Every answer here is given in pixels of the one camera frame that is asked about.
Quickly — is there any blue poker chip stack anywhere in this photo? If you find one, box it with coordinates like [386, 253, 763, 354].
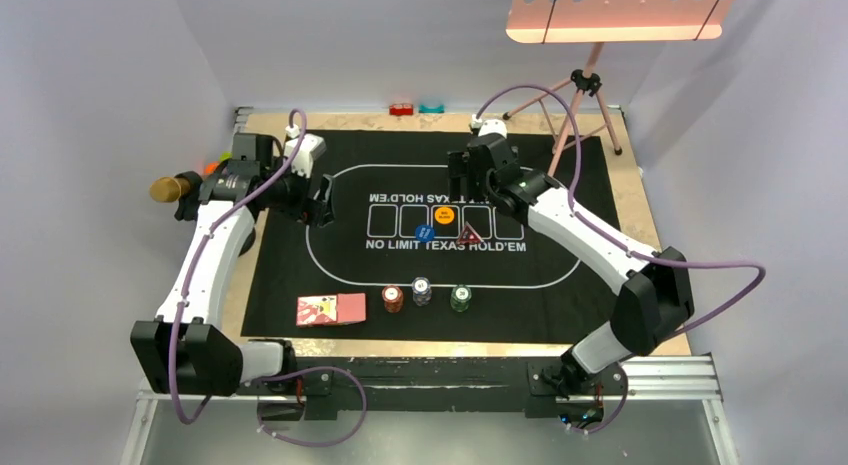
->
[411, 277, 432, 306]

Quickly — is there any pink tripod stand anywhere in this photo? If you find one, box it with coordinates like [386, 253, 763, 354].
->
[502, 42, 623, 176]

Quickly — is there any teal toy block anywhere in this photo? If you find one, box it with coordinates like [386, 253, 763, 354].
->
[418, 102, 445, 114]

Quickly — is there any pink perforated panel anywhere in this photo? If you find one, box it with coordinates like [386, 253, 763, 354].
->
[505, 0, 734, 44]

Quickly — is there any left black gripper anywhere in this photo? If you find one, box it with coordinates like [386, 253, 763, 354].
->
[261, 156, 333, 227]

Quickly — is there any aluminium rail frame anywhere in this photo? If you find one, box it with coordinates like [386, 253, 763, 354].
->
[121, 351, 738, 464]

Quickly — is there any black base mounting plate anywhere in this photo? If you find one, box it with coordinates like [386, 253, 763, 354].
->
[236, 356, 626, 420]

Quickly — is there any blue small blind button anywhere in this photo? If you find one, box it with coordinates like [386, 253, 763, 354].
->
[415, 224, 435, 243]

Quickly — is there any red poker chip stack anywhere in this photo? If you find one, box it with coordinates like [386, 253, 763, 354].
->
[381, 285, 404, 313]

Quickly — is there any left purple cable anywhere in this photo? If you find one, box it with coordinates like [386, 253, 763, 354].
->
[166, 108, 370, 449]

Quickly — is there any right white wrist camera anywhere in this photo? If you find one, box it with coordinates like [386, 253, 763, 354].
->
[469, 115, 508, 139]

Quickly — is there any red toy block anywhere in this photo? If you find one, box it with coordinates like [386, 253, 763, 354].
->
[388, 103, 415, 116]

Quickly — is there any black poker table mat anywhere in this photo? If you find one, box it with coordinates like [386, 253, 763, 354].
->
[242, 131, 615, 344]

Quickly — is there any purple cable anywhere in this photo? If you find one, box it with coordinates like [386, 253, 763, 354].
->
[166, 108, 370, 449]
[474, 84, 767, 437]

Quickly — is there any colourful toy block vehicle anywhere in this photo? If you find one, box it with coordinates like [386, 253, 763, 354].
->
[202, 152, 232, 176]

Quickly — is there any green poker chip stack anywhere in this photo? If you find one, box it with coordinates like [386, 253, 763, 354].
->
[450, 285, 472, 312]

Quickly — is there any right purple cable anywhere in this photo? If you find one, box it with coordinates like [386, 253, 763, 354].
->
[474, 84, 767, 437]

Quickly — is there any gold microphone head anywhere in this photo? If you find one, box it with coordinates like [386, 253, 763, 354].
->
[149, 177, 192, 203]

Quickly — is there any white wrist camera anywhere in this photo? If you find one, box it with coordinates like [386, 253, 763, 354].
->
[284, 133, 327, 179]
[469, 115, 508, 139]

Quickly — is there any triangular all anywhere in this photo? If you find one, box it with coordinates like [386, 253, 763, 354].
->
[456, 222, 483, 245]

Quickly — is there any orange big blind button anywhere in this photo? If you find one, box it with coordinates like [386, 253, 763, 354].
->
[433, 206, 457, 225]

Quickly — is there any black round microphone base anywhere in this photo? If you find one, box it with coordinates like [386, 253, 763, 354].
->
[237, 224, 257, 257]

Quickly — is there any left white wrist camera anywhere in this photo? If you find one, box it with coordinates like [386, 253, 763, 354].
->
[284, 133, 327, 179]

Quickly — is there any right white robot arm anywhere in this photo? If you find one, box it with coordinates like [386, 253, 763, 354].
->
[447, 133, 694, 394]

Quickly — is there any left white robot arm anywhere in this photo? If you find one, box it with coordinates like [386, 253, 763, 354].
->
[130, 132, 333, 396]

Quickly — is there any red playing card box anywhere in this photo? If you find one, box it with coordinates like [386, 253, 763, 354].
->
[295, 293, 367, 328]

